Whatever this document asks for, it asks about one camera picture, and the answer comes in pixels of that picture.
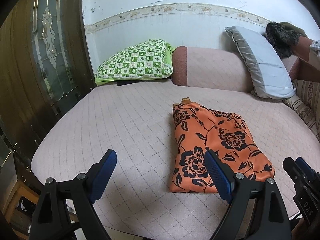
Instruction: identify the pink brown backrest cushion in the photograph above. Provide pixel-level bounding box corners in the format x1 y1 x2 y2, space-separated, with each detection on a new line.
282 36 320 83

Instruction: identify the light blue pillow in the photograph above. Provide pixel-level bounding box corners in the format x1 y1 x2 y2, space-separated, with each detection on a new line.
224 26 296 99

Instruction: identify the orange floral blouse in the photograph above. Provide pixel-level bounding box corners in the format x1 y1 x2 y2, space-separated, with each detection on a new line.
171 97 275 194

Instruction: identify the green checkered pillow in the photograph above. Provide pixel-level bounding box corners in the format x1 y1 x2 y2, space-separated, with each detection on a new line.
94 39 175 86

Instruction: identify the fur trimmed olive coat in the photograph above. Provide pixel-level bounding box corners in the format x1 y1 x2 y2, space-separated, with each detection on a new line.
265 22 309 58

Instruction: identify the pink brown bolster cushion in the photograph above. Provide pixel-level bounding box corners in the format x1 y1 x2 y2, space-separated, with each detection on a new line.
172 46 255 93

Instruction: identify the white patterned cloth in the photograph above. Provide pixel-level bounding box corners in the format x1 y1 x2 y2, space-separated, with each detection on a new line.
309 39 320 57

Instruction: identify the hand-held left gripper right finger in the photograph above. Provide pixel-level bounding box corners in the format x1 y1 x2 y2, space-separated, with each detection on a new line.
204 149 293 240

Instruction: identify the wooden stool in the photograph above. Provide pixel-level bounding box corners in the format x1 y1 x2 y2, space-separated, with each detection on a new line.
4 180 78 227

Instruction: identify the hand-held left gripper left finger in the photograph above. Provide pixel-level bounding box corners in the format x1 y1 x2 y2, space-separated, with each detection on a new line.
29 149 118 240

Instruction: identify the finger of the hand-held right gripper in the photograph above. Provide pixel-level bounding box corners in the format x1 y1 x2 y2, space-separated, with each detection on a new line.
296 157 320 188
282 157 304 188

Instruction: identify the wooden stained glass door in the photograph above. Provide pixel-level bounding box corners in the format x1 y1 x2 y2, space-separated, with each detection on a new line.
0 0 97 180

